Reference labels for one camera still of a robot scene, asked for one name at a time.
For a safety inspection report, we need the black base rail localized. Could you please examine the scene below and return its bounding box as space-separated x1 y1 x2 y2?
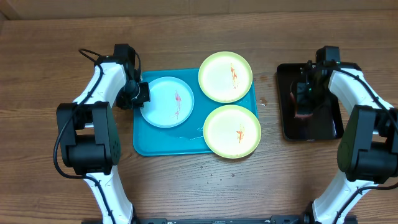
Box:
81 214 358 224

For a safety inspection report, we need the yellow-green plate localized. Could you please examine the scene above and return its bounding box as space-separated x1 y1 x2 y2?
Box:
198 51 252 103
203 105 261 159

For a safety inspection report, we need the black rectangular tray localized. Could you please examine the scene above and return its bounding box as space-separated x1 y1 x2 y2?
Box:
276 63 344 141

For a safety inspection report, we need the teal plastic tray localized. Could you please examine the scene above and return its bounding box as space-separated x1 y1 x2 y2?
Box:
133 68 258 156

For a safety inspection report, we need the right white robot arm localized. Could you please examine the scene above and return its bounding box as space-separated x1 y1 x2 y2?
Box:
290 46 397 223

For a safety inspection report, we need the red and green sponge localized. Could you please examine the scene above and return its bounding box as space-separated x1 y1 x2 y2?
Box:
290 81 313 119

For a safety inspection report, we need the light blue plate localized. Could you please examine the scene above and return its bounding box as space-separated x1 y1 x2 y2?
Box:
141 77 194 128

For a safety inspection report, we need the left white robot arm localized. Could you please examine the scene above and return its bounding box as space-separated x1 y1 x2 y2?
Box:
53 44 150 223

